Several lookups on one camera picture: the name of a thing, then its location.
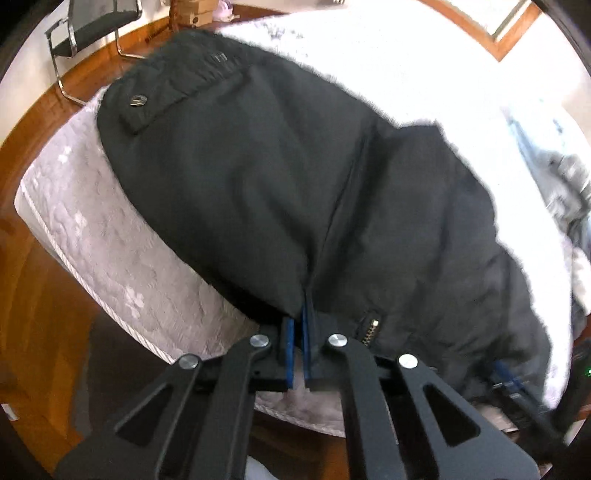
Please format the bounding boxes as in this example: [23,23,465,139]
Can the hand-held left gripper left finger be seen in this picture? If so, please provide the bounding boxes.
[55,316,296,480]

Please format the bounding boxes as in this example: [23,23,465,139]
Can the cardboard box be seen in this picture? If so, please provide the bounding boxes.
[178,0,218,26]

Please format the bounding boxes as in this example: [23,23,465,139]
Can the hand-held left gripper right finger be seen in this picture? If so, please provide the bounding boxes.
[301,307,541,480]

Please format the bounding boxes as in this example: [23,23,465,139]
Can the black metal-frame chair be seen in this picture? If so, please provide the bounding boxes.
[45,0,146,107]

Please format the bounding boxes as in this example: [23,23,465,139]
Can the black pants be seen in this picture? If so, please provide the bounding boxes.
[95,30,575,402]

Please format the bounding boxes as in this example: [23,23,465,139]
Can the bed with white quilted cover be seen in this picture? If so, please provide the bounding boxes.
[14,11,591,439]

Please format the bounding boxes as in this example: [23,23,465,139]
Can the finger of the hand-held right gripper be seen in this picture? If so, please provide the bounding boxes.
[485,357,568,444]

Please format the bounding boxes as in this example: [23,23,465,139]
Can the wooden window frame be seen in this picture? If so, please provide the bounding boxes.
[422,0,541,61]

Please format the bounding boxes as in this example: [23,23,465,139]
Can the grey duvet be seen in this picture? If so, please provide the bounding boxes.
[508,106,591,259]

